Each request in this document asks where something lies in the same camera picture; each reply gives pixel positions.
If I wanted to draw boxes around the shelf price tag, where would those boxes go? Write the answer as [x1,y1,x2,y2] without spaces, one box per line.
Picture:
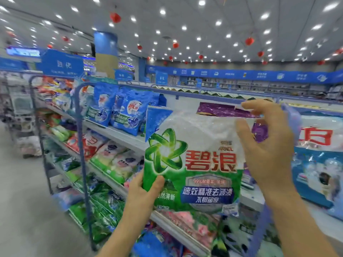
[222,203,239,218]

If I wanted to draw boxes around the group of red hanging lanterns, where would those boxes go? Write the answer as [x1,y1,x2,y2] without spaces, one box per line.
[7,12,343,66]

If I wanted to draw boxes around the person's left forearm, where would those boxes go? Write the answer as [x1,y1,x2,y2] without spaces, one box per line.
[96,217,147,257]

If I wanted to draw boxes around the red and white detergent bag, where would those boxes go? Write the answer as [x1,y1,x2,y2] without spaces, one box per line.
[66,130,108,159]

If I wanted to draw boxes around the blue wall banner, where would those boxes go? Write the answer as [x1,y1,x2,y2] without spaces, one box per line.
[145,65,343,84]

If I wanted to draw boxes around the person's right hand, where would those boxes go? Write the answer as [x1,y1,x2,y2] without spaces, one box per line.
[235,99,297,199]

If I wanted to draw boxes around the person's left hand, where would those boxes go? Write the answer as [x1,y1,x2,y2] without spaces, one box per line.
[125,171,165,226]

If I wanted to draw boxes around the wall shelves with goods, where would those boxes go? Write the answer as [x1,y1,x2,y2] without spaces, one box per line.
[171,76,343,100]

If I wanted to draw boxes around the person's right forearm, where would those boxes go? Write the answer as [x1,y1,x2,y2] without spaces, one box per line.
[264,185,340,257]

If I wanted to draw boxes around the pink floral detergent bag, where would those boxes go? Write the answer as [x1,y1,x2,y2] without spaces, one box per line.
[161,210,223,250]

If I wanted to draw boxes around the light green packets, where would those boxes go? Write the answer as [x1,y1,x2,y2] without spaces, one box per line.
[49,125,73,143]

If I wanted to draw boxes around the group of round ceiling lights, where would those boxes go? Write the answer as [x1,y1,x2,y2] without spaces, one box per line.
[0,0,343,64]

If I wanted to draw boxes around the large blue and white detergent bag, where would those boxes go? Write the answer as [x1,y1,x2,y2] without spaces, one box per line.
[292,114,343,220]

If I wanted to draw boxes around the grey shelf unit with goods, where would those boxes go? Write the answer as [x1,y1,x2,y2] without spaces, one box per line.
[0,72,43,159]

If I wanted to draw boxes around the blue and yellow pillar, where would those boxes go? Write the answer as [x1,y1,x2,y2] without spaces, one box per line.
[93,31,119,78]

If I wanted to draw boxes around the pile of green detergent bags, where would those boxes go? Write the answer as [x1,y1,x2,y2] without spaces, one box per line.
[68,180,127,243]

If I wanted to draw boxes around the translucent blue plastic bag strap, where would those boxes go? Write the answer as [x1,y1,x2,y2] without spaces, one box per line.
[248,103,303,257]

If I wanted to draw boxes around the blue metal shelf unit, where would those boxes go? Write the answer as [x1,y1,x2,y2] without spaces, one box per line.
[28,74,343,257]

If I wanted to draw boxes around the blue hanging aisle sign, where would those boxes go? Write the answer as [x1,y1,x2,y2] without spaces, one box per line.
[41,49,85,78]

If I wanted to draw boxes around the purple detergent bag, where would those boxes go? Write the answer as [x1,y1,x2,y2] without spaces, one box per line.
[196,102,269,143]

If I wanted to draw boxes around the wall display screen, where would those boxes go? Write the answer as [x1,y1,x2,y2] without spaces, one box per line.
[6,46,41,58]

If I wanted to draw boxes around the row of colourful packets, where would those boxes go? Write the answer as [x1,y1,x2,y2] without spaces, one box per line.
[37,75,76,110]

